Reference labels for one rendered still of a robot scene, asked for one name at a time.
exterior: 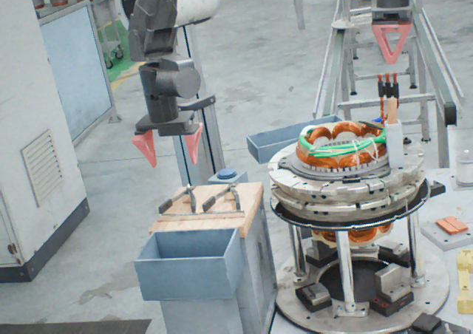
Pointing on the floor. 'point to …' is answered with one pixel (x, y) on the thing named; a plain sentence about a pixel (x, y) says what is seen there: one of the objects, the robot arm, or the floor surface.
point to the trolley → (103, 26)
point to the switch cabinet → (32, 146)
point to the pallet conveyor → (443, 93)
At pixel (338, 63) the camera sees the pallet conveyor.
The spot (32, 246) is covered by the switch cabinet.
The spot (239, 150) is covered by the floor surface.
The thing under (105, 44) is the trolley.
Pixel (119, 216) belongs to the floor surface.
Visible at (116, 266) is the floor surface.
